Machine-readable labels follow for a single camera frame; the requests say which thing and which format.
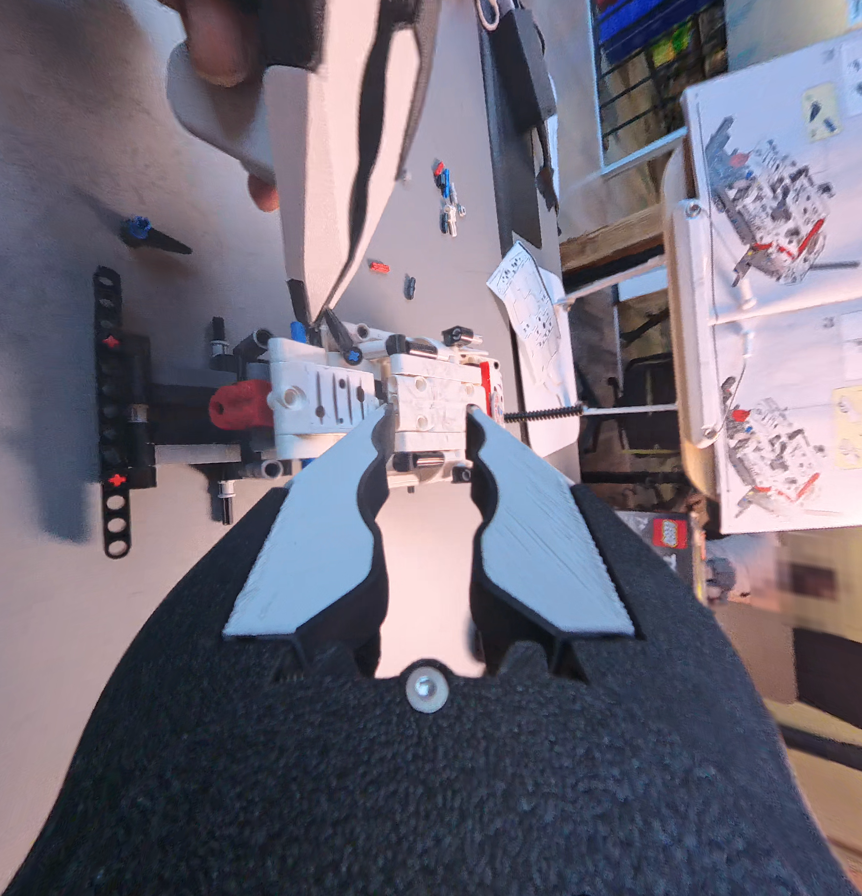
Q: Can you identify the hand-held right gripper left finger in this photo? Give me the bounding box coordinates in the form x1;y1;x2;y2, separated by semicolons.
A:
223;406;391;641

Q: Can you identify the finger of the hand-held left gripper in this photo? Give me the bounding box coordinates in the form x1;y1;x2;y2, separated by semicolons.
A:
317;0;443;326
263;0;386;329

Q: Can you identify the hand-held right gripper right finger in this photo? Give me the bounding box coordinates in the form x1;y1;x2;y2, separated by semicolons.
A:
466;406;636;639

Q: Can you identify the black lego tooth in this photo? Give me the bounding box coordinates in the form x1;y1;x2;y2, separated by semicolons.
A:
321;307;365;368
119;218;194;256

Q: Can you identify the white lego truck model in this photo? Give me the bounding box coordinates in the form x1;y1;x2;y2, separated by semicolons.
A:
93;265;586;560

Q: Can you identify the lego instruction booklet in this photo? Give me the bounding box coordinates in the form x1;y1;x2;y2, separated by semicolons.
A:
683;28;862;534

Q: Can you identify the lego set box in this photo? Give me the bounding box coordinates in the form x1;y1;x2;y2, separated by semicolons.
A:
616;511;708;603

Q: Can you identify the person's left hand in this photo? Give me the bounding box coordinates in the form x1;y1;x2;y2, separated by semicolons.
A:
161;0;281;212

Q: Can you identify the white sticker sheet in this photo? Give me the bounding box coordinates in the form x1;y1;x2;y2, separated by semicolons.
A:
487;241;579;393

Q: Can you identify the white booklet stand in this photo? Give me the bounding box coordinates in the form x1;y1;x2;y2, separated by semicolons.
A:
501;126;726;505

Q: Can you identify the wire rack of coloured bins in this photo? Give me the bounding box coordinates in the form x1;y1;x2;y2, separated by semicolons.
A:
588;0;729;176

